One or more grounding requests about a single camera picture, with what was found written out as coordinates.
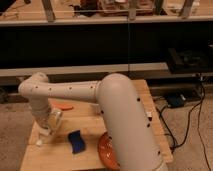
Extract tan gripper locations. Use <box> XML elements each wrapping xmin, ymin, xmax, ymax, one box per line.
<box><xmin>45</xmin><ymin>108</ymin><xmax>63</xmax><ymax>131</ymax></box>

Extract white lotion bottle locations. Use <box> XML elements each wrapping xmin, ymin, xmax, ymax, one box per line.
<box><xmin>36</xmin><ymin>124</ymin><xmax>58</xmax><ymax>146</ymax></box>

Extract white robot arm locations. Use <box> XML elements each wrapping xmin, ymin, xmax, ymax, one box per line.
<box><xmin>18</xmin><ymin>73</ymin><xmax>169</xmax><ymax>171</ymax></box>

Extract orange toy carrot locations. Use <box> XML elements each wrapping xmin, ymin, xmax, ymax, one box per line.
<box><xmin>51</xmin><ymin>102</ymin><xmax>74</xmax><ymax>111</ymax></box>

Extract blue sponge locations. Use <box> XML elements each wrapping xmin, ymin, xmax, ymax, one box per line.
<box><xmin>68</xmin><ymin>130</ymin><xmax>86</xmax><ymax>154</ymax></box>

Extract clear plastic cup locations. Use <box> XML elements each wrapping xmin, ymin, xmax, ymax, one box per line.
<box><xmin>90</xmin><ymin>103</ymin><xmax>101</xmax><ymax>115</ymax></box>

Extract orange ribbed plate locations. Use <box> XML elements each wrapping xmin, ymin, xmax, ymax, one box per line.
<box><xmin>98</xmin><ymin>133</ymin><xmax>119</xmax><ymax>171</ymax></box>

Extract wooden shelf rack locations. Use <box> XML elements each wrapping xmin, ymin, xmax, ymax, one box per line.
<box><xmin>0</xmin><ymin>0</ymin><xmax>213</xmax><ymax>26</ymax></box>

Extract black power adapter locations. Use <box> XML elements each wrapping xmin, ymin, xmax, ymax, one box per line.
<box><xmin>166</xmin><ymin>95</ymin><xmax>185</xmax><ymax>108</ymax></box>

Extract black floor cables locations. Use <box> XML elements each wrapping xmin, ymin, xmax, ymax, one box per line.
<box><xmin>156</xmin><ymin>74</ymin><xmax>213</xmax><ymax>171</ymax></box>

